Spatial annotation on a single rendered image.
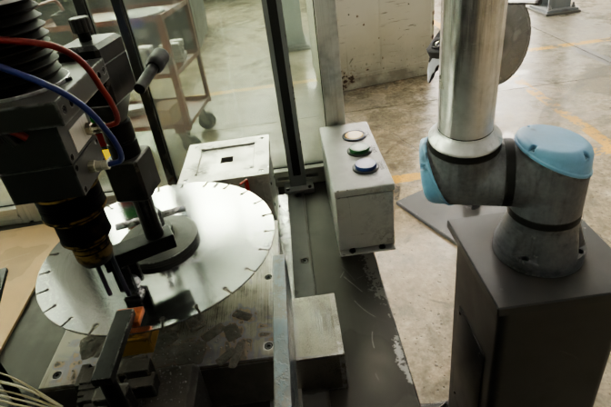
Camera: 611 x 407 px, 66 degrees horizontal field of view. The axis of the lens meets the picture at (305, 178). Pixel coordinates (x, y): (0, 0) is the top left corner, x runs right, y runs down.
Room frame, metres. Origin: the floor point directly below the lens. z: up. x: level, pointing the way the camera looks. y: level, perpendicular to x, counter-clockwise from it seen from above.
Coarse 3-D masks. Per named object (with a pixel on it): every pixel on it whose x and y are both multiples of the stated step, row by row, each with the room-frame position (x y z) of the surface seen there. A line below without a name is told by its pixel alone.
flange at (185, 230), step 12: (168, 216) 0.60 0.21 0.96; (180, 216) 0.59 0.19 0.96; (180, 228) 0.56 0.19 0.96; (192, 228) 0.56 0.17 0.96; (180, 240) 0.53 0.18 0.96; (192, 240) 0.53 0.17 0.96; (168, 252) 0.51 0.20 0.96; (180, 252) 0.51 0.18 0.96; (144, 264) 0.49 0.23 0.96; (156, 264) 0.49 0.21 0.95
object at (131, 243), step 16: (144, 208) 0.46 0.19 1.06; (144, 224) 0.46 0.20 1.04; (160, 224) 0.47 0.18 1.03; (128, 240) 0.47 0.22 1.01; (144, 240) 0.47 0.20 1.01; (160, 240) 0.46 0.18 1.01; (128, 256) 0.45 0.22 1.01; (144, 256) 0.45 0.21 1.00; (112, 272) 0.45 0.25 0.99; (128, 272) 0.44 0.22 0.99
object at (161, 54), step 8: (160, 48) 0.54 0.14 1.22; (152, 56) 0.52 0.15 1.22; (160, 56) 0.52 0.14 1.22; (168, 56) 0.54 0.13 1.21; (152, 64) 0.51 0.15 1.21; (160, 64) 0.51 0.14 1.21; (144, 72) 0.49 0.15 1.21; (152, 72) 0.50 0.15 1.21; (160, 72) 0.52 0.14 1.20; (144, 80) 0.48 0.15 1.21; (136, 88) 0.47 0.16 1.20; (144, 88) 0.47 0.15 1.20
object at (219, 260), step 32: (160, 192) 0.69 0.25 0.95; (192, 192) 0.68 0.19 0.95; (224, 192) 0.66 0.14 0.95; (224, 224) 0.57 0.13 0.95; (256, 224) 0.56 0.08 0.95; (64, 256) 0.55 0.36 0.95; (192, 256) 0.50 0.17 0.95; (224, 256) 0.50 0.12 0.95; (256, 256) 0.49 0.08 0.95; (64, 288) 0.48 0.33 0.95; (96, 288) 0.47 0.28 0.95; (160, 288) 0.45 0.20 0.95; (192, 288) 0.44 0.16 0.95; (224, 288) 0.44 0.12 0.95; (64, 320) 0.42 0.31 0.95; (96, 320) 0.41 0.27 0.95
